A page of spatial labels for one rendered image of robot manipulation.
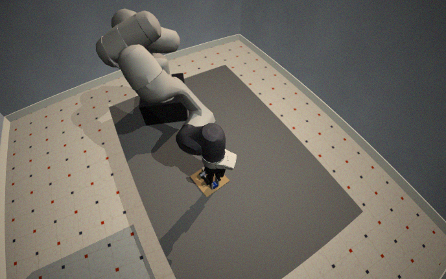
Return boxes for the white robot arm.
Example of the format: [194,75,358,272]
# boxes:
[96,8,237,170]

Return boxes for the orange flat mat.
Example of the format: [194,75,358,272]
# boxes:
[190,169,230,197]

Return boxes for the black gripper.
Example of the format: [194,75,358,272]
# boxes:
[199,166,225,189]

